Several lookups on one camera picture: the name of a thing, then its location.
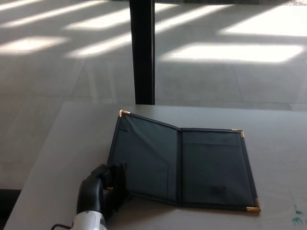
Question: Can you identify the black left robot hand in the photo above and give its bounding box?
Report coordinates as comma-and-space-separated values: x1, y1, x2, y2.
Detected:
76, 163, 130, 221

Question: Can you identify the dark blue USC diary folder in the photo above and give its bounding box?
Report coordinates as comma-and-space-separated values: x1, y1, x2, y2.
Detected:
106, 109, 262, 212

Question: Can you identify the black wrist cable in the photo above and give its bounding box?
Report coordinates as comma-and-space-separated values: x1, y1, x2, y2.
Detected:
50, 223, 74, 230

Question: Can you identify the black window frame post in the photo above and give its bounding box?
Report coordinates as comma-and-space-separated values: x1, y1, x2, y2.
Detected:
129, 0, 156, 105

